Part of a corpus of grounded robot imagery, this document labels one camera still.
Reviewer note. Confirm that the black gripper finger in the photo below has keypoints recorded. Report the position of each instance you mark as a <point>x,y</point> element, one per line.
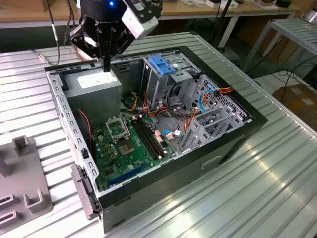
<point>86,42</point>
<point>121,39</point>

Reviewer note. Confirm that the metal disk bay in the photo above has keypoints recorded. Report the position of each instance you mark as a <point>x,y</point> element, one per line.
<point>215,124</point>

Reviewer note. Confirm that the blue plastic drive latch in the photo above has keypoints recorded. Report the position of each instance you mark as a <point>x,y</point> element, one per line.
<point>161,65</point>

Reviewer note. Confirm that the grey power supply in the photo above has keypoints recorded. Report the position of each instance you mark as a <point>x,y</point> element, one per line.
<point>94,99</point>

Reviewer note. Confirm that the metal drive cage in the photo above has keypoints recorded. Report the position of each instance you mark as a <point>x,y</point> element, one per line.
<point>158,86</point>

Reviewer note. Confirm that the black RAM slot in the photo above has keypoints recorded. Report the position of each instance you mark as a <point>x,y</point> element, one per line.
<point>153,135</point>
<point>148,137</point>

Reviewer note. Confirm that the CPU socket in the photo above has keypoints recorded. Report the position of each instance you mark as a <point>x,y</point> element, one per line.
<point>126,148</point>

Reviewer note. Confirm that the green motherboard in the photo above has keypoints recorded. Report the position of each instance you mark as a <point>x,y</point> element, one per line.
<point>138,151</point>

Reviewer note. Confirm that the blue expansion slot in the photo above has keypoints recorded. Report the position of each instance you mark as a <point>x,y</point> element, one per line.
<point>126,176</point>

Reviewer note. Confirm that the grey parts rack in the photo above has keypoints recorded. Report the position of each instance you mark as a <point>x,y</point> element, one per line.
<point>22,173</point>

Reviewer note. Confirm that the black PC case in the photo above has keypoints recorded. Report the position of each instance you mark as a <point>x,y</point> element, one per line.
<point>173,178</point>

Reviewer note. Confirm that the grey plastic case latch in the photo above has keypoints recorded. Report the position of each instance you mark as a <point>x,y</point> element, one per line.
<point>83,191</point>

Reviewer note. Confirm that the metal slat side table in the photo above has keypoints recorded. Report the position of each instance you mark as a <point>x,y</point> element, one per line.
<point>297,32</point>

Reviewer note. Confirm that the brown cardboard box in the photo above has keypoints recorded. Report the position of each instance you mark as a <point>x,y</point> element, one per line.
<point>297,99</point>

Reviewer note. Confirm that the silver metal cylinder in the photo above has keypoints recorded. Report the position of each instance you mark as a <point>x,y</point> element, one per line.
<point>310,15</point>

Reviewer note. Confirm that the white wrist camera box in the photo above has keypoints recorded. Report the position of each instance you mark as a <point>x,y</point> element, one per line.
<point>138,26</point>

